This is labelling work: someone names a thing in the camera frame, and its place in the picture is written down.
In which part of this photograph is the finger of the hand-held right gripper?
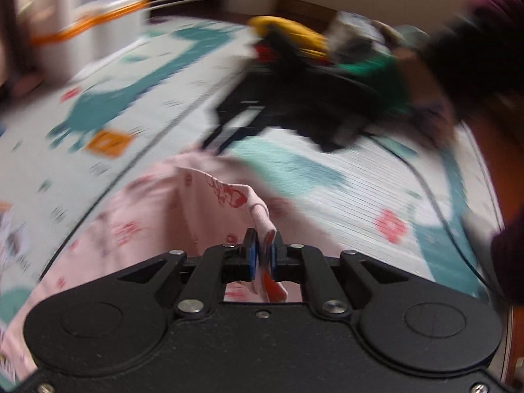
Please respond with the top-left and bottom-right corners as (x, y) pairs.
(200, 119), (256, 154)
(213, 90), (271, 128)

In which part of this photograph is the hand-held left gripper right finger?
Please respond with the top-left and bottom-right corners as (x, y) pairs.
(269, 231), (410, 319)

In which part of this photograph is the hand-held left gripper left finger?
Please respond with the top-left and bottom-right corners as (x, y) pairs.
(119, 228), (258, 319)

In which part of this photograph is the pink printed garment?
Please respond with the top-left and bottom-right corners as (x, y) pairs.
(0, 151), (289, 381)

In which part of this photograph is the person's right hand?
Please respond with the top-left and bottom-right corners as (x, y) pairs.
(393, 47), (457, 150)

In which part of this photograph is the yellow knit sweater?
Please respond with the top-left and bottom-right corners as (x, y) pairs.
(249, 15), (330, 64)

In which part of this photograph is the cartoon animal play mat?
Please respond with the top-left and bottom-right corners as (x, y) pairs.
(0, 14), (508, 381)

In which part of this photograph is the stack of grey fleece garments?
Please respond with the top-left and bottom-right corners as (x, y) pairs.
(327, 10), (428, 56)

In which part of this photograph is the white and orange potty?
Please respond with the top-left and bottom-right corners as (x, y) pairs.
(18, 0), (151, 86)

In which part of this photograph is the person's maroon clothing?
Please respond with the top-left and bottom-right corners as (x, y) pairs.
(489, 213), (524, 306)

